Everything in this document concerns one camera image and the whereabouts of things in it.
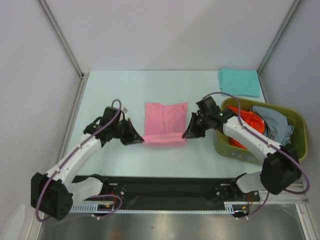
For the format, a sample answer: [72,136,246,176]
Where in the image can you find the grey slotted cable duct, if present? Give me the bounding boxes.
[70,201,248,215]

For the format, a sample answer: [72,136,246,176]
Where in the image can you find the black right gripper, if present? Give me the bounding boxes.
[182,112,211,140]

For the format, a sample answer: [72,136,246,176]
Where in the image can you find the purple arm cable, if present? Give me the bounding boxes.
[35,99,123,223]
[201,92,311,220]

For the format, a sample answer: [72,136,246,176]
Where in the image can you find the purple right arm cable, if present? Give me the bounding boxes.
[201,92,311,220]

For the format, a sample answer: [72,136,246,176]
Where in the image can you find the orange t shirt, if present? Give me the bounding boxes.
[229,109,265,150]

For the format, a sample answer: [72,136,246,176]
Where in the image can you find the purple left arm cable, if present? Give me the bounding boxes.
[35,99,123,223]

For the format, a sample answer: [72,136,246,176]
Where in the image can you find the grey blue t shirt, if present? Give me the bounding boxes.
[250,105,294,146]

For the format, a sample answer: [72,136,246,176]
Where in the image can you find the left aluminium corner post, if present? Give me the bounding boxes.
[36,0,90,80]

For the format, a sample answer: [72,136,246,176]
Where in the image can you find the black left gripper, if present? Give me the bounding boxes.
[111,118,144,146]

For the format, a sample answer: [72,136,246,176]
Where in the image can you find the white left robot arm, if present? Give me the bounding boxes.
[30,106,144,222]

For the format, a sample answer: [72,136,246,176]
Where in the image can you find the right aluminium corner post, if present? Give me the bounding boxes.
[257,0,302,76]

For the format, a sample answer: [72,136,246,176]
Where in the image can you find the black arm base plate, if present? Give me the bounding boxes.
[89,176,260,208]

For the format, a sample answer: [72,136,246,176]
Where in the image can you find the aluminium corner post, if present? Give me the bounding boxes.
[257,0,302,76]
[36,0,90,80]

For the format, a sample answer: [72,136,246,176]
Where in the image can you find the aluminium frame rail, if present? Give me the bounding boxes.
[266,183,309,204]

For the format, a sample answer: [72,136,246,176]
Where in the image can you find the pink t shirt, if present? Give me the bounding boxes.
[142,102,188,148]

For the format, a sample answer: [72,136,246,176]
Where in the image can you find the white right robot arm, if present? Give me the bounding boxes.
[182,96,303,201]

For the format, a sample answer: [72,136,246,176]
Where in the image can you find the folded teal t shirt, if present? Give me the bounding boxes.
[218,68,261,98]

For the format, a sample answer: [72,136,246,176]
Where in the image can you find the olive green plastic basket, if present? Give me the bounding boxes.
[213,98,308,164]

